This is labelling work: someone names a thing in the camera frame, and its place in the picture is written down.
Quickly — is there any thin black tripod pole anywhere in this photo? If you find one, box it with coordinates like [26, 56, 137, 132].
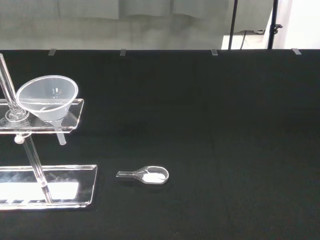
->
[227, 0, 240, 50]

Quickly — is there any glass weighing funnel with powder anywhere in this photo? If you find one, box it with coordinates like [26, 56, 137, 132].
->
[115, 165, 170, 185]

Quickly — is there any clear acrylic funnel stand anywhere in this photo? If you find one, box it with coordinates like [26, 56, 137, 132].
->
[0, 53, 98, 210]

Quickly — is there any black tripod pole with clamp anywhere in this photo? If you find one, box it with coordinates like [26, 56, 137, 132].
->
[268, 0, 283, 50]

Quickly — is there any black floor cable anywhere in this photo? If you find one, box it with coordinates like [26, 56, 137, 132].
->
[240, 29, 266, 50]

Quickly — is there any black bench cloth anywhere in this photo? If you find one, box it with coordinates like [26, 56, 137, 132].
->
[0, 49, 320, 240]

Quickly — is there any grey backdrop curtain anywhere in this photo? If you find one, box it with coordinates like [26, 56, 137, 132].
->
[0, 0, 272, 51]

